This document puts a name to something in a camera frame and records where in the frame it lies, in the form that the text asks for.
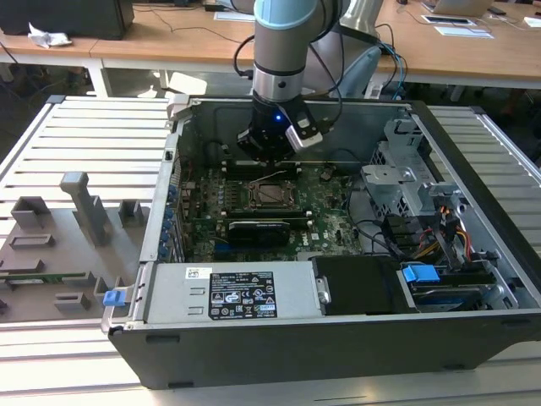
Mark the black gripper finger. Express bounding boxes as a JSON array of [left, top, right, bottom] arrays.
[[236, 129, 270, 162], [267, 141, 298, 165]]

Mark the wire locking lever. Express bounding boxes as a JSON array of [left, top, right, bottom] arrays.
[[249, 170, 287, 185]]

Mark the silver CPU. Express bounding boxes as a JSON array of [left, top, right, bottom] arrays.
[[256, 184, 285, 205]]

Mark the metal socket cover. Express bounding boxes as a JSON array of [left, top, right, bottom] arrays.
[[249, 180, 302, 209]]

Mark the black RAM slot bank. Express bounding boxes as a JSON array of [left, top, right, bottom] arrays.
[[219, 208, 314, 222], [226, 160, 299, 179]]

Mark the CPU socket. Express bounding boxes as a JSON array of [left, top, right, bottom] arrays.
[[248, 179, 304, 211]]

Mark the black graphics card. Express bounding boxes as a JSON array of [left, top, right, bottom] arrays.
[[227, 219, 292, 247]]

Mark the green motherboard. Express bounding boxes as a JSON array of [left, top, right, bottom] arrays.
[[179, 162, 364, 263]]

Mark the wooden desk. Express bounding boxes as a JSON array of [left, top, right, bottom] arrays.
[[0, 31, 112, 99], [90, 0, 541, 102]]

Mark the metal drive cage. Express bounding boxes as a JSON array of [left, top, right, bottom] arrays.
[[361, 118, 470, 221]]

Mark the black plastic shroud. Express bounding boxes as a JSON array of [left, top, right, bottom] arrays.
[[312, 255, 418, 316]]

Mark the silver power supply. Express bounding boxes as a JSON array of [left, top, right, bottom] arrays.
[[143, 261, 327, 325]]

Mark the hard disk in blue carrier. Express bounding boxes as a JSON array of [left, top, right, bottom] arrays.
[[396, 262, 499, 314]]

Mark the black open PC case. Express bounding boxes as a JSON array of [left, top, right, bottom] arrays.
[[100, 93, 541, 390]]

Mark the blue case latch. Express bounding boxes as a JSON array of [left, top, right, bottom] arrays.
[[102, 289, 128, 308]]

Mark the silver laptop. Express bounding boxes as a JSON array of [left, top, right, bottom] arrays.
[[424, 0, 494, 16]]

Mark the grey parts rack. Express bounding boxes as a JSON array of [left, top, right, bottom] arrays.
[[0, 171, 153, 325]]

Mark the black computer tower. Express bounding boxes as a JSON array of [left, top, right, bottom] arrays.
[[0, 0, 135, 41]]

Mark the crumpled white paper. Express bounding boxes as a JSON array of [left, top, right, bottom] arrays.
[[27, 21, 73, 48]]

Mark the green RAM stick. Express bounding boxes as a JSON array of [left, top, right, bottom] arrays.
[[0, 272, 86, 283]]

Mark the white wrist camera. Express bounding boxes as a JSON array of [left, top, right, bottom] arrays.
[[285, 110, 325, 154]]

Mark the blue cable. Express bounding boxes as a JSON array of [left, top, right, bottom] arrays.
[[380, 40, 409, 101]]

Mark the red yellow wire bundle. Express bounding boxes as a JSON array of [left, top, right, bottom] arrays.
[[416, 205, 473, 260]]

